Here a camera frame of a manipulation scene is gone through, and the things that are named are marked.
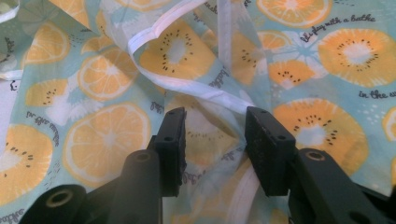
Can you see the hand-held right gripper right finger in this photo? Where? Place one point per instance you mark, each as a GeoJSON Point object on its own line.
{"type": "Point", "coordinates": [269, 149]}

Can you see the fruit print cloth bag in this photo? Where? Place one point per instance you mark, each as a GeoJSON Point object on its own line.
{"type": "Point", "coordinates": [106, 140]}

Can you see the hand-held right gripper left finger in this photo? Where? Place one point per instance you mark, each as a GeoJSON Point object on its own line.
{"type": "Point", "coordinates": [169, 149]}

